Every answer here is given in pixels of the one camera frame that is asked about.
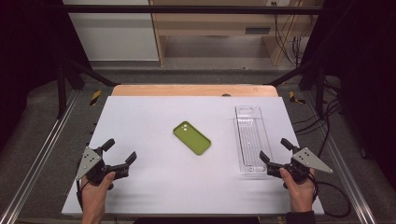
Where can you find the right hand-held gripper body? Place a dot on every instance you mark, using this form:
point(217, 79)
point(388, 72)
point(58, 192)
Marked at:
point(306, 160)

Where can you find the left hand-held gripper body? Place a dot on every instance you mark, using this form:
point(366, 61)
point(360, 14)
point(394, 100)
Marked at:
point(88, 161)

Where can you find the clear plastic box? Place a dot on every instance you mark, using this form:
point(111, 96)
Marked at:
point(250, 140)

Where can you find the green phone case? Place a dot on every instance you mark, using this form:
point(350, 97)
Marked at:
point(193, 139)

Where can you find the person's right hand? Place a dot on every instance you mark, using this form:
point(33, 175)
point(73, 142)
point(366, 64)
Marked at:
point(299, 189)

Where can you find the person's left hand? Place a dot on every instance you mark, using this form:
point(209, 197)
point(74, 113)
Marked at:
point(95, 194)

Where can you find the yellow black tape mark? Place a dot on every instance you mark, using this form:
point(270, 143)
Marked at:
point(95, 97)
point(293, 98)

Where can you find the black metal stand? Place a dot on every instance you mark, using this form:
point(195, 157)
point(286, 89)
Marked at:
point(61, 93)
point(320, 90)

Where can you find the dark curtain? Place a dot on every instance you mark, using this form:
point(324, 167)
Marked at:
point(367, 77)
point(28, 62)

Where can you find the white cabinet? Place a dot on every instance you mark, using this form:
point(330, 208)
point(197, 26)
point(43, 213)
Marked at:
point(115, 34)

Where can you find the grey power strip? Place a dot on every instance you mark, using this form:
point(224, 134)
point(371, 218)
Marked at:
point(257, 30)

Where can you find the light wooden desk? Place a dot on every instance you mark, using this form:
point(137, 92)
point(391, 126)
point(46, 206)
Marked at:
point(218, 23)

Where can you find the aluminium rail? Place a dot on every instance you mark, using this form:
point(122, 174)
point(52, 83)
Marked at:
point(40, 155)
point(345, 174)

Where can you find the black horizontal frame bar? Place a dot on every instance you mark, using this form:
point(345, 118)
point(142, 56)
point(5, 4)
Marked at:
point(186, 9)

